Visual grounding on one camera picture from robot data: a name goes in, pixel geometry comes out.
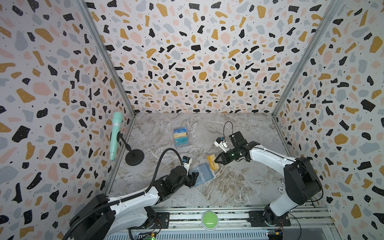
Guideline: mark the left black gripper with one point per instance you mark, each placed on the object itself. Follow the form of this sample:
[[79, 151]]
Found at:
[[192, 178]]

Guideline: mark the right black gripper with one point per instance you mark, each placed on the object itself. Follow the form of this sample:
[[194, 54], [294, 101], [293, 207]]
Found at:
[[228, 156]]

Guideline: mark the orange credit card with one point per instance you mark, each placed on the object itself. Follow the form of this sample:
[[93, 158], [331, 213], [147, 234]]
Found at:
[[213, 165]]

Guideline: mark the blue leather card holder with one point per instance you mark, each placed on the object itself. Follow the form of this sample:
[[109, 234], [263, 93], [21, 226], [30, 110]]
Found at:
[[205, 174]]

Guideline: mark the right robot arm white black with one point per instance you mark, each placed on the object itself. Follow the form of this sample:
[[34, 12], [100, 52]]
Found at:
[[301, 182]]

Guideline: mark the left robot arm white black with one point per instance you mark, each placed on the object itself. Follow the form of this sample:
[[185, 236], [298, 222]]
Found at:
[[104, 215]]

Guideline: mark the clear box with cards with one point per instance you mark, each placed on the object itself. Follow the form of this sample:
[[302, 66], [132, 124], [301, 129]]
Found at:
[[181, 137]]

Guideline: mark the black microphone stand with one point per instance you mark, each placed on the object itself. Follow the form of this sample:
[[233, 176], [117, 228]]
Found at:
[[134, 156]]

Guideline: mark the green push button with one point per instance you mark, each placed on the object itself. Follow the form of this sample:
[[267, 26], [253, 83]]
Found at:
[[210, 221]]

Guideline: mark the mint green microphone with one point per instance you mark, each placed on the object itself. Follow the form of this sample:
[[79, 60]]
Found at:
[[116, 126]]

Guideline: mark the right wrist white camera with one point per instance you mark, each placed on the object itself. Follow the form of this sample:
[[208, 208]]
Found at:
[[221, 143]]

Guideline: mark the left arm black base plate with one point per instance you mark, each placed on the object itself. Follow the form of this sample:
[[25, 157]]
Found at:
[[154, 221]]

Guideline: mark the white ventilated cable duct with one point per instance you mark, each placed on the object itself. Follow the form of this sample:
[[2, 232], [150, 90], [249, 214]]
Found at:
[[206, 235]]

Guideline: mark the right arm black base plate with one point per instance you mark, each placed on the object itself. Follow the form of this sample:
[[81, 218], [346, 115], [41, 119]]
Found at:
[[268, 219]]

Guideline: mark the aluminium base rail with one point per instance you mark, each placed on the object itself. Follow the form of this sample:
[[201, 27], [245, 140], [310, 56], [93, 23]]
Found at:
[[236, 218]]

